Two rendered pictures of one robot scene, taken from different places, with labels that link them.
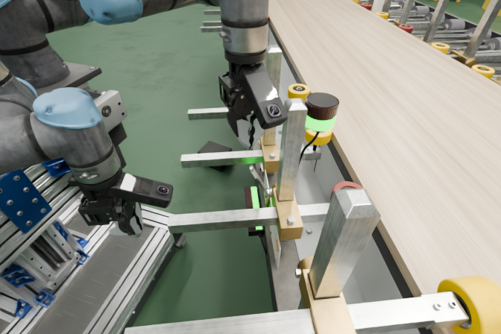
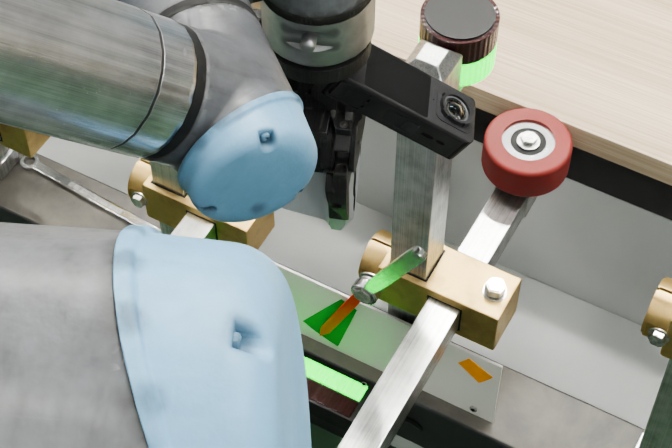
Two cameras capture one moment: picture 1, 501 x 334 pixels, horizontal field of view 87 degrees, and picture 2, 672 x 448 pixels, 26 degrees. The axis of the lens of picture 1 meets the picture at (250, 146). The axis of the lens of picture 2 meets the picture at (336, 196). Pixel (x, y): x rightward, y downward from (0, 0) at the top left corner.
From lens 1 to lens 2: 0.78 m
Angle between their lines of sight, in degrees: 40
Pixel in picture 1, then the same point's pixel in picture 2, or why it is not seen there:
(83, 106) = not seen: hidden behind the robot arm
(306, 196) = (310, 231)
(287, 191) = (437, 244)
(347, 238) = not seen: outside the picture
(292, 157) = (444, 165)
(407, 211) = (626, 88)
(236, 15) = not seen: outside the picture
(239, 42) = (357, 36)
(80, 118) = not seen: hidden behind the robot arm
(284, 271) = (503, 409)
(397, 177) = (544, 32)
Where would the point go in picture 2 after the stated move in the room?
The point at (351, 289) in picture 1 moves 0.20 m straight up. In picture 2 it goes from (595, 324) to (626, 209)
